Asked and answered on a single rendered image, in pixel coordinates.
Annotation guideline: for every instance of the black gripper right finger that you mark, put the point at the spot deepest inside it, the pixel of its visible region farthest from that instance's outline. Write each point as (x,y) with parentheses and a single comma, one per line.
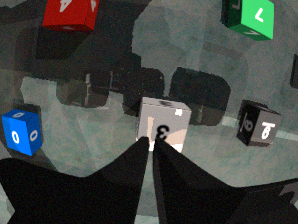
(186,194)

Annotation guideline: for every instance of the red block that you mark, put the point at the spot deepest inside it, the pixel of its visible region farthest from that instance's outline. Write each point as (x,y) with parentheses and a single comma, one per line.
(70,15)

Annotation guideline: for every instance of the blue block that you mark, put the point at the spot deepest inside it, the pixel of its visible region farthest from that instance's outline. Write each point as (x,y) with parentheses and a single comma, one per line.
(22,131)

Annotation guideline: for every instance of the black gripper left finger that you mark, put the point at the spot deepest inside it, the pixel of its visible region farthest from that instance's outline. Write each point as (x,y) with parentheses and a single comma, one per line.
(109,196)

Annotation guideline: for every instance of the green block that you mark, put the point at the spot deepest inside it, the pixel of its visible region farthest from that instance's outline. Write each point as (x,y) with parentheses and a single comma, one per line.
(253,18)

